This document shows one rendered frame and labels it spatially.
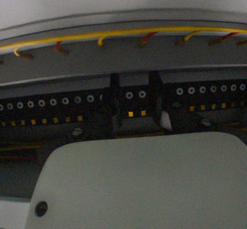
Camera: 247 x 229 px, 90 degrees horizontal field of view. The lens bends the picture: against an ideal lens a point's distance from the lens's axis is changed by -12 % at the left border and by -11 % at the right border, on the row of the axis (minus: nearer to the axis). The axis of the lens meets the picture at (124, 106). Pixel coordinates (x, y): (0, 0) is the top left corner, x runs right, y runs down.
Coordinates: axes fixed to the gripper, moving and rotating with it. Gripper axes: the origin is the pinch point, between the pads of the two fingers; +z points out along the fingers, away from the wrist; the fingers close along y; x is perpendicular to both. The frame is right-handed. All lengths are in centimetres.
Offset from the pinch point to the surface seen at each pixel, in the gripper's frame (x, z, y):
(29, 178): -12.9, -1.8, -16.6
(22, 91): -3.5, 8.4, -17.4
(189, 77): -3.8, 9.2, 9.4
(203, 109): -8.7, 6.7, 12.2
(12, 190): -11.4, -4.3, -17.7
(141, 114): -8.6, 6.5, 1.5
